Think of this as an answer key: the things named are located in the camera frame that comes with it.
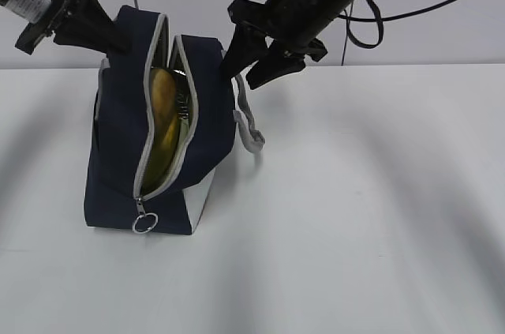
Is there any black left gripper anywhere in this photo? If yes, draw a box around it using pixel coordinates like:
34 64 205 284
1 0 131 54

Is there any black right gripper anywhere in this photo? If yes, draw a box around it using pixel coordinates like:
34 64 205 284
220 0 353 89

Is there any yellow banana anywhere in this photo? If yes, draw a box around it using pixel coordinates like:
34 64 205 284
142 69 180 193

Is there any navy blue lunch bag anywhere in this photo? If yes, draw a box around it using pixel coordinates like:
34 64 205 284
84 6 265 235

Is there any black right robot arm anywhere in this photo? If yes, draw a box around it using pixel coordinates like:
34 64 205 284
221 0 386 89

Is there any black cable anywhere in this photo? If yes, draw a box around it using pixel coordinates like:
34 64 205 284
339 0 505 50

